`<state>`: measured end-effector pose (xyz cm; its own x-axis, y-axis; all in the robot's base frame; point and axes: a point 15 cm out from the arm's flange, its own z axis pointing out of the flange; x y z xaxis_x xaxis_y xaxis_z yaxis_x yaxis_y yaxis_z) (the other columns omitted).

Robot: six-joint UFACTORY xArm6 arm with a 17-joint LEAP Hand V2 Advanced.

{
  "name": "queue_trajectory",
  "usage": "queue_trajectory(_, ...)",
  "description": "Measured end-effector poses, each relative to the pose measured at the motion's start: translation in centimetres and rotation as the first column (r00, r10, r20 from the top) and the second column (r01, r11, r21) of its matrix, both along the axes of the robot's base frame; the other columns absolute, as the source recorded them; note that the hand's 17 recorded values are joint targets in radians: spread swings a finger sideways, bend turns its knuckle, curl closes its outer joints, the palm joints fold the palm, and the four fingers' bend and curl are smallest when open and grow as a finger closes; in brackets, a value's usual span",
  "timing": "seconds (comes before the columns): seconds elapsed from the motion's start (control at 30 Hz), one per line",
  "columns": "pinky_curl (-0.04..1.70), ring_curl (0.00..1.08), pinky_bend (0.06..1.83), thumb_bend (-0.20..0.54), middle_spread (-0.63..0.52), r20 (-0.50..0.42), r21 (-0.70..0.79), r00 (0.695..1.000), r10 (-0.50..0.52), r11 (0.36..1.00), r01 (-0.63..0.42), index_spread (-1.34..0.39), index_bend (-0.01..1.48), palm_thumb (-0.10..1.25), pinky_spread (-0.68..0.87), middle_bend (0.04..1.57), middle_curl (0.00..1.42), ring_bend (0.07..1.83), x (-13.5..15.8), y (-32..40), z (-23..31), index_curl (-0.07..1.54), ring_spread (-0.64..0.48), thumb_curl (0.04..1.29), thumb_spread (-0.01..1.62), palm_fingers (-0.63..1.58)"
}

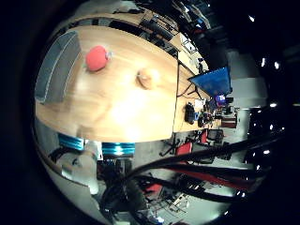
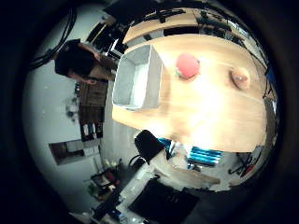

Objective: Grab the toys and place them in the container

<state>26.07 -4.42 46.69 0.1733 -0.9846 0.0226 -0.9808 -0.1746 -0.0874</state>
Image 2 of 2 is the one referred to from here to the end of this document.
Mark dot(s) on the red plush toy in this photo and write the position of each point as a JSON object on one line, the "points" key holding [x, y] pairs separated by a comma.
{"points": [[187, 65]]}

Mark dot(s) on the grey open container box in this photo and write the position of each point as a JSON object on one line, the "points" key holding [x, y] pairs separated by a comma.
{"points": [[134, 81]]}

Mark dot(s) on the black office chair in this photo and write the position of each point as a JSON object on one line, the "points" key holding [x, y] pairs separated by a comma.
{"points": [[148, 144]]}

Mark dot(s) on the cluttered equipment cart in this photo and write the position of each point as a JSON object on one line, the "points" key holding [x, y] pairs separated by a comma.
{"points": [[104, 182]]}

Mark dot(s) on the blue ribbed crate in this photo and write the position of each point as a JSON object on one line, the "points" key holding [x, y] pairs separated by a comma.
{"points": [[204, 155]]}

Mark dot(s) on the black and red floor stand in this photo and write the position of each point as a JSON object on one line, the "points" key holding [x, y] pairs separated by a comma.
{"points": [[246, 166]]}

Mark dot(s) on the dark wooden shelf unit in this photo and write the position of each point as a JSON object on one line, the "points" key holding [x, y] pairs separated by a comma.
{"points": [[92, 105]]}

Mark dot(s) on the tan brown plush toy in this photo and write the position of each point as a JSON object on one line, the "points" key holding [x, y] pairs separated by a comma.
{"points": [[240, 78]]}

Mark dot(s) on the person in black shirt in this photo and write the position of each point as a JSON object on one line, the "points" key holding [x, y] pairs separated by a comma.
{"points": [[74, 60]]}

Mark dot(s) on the wooden desk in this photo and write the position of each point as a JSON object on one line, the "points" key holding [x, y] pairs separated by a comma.
{"points": [[162, 23]]}

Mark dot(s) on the white wall cabinet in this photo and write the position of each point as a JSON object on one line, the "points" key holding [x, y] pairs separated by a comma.
{"points": [[74, 151]]}

